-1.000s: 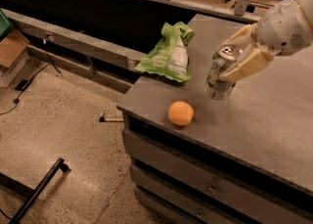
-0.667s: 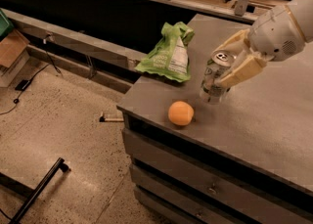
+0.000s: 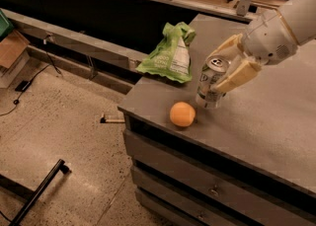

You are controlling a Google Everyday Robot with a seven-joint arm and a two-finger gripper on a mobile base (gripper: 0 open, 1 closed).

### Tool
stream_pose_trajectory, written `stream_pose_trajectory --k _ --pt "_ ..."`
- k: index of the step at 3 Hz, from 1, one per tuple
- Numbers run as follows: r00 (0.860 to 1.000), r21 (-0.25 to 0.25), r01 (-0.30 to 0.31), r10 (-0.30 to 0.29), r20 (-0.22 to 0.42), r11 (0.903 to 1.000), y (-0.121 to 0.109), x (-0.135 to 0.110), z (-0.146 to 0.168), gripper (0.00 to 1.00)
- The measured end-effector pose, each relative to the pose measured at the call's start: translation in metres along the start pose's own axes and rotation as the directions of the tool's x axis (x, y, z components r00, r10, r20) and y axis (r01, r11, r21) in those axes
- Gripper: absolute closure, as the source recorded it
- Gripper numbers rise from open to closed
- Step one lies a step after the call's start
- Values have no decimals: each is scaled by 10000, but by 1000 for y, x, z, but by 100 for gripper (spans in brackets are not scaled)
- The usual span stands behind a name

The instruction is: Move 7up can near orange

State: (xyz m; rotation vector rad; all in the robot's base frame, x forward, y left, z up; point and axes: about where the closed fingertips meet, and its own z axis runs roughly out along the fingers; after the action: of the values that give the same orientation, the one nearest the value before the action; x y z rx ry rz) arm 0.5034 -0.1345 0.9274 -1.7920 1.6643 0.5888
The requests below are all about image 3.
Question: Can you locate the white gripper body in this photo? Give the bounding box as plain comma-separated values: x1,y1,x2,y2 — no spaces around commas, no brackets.
241,10,298,65

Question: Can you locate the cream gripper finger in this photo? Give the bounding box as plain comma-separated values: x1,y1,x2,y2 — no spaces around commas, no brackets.
209,34,243,60
213,59,262,93

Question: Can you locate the silver green 7up can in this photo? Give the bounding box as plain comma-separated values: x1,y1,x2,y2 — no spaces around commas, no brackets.
196,55,229,110

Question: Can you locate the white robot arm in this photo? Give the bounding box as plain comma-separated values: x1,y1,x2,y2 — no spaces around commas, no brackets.
210,0,316,93

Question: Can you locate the green chip bag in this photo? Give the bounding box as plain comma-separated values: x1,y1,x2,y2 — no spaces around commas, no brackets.
136,22,196,83

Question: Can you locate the orange fruit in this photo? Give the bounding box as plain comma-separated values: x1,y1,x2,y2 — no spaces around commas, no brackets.
170,102,196,127

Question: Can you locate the grey drawer cabinet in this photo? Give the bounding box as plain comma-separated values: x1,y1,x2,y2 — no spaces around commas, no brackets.
118,13,316,226

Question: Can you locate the small wooden stick tool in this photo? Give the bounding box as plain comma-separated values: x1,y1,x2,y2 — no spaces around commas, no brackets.
100,113,125,123

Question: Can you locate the cardboard box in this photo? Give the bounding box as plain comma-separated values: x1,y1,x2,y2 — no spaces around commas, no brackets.
0,30,30,88

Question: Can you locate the green bin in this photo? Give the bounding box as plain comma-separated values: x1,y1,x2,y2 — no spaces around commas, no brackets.
0,10,14,38

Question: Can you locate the black metal stand leg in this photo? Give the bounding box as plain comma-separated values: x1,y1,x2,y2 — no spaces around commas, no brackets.
0,159,70,226

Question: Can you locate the black power adapter with cable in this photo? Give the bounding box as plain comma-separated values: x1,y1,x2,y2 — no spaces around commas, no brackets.
0,37,61,116

